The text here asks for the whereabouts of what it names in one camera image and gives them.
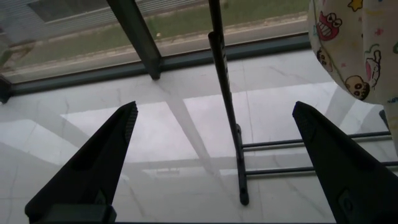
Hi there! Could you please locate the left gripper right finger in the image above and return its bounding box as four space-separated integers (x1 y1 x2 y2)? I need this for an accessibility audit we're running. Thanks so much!
291 100 398 223

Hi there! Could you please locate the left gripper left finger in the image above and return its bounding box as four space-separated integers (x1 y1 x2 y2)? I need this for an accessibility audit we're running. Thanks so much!
24 101 139 223

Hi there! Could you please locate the cream printed garment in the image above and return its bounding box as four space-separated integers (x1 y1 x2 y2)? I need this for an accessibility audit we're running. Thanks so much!
307 0 398 156

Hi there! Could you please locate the window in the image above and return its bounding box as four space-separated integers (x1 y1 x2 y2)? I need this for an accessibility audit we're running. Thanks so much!
0 0 312 105

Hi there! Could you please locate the black clothes rack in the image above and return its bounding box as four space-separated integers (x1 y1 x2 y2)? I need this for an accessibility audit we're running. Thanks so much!
207 0 398 207

